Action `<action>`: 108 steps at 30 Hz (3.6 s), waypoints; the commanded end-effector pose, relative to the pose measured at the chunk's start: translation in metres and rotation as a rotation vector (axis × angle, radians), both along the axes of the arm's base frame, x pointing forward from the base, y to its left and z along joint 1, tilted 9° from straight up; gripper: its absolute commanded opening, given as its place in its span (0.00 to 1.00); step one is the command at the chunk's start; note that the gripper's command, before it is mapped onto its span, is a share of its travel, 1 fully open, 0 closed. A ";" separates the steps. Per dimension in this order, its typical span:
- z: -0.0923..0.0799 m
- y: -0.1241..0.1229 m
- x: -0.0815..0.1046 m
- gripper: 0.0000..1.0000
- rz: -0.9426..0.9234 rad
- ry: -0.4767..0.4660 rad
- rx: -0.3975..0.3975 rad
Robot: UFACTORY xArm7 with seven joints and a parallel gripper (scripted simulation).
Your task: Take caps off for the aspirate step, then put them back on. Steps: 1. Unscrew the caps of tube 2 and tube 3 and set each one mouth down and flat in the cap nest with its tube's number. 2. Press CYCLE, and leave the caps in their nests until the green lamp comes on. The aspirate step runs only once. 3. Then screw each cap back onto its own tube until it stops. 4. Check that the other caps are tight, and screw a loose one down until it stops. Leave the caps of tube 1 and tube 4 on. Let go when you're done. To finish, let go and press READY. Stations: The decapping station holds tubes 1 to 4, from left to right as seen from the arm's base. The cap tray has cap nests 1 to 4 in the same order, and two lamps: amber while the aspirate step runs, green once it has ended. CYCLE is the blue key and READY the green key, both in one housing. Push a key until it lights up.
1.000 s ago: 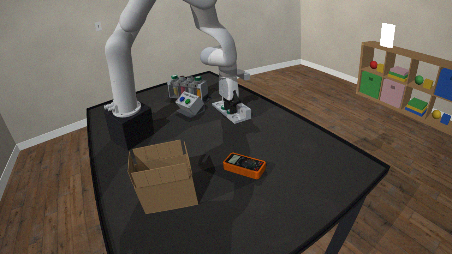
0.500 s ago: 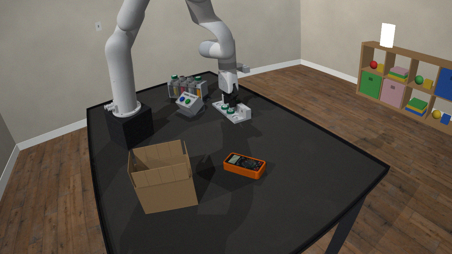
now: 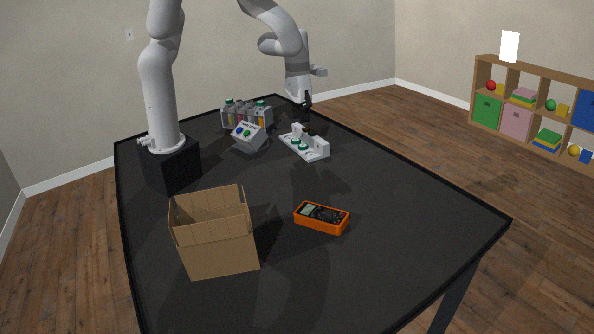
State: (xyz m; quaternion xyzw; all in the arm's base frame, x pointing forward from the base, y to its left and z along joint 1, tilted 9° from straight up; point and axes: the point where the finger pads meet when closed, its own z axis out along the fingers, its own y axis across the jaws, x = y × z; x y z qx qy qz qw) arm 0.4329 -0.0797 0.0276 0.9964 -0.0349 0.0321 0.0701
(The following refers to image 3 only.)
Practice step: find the orange digital multimeter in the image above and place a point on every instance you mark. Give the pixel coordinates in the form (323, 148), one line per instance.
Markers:
(322, 218)

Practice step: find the brown cardboard box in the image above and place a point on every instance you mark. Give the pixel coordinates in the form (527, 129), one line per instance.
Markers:
(212, 233)

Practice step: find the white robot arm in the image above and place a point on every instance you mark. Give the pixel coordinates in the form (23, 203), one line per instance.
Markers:
(164, 24)

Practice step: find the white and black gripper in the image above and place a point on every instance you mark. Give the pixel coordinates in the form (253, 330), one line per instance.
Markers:
(298, 88)

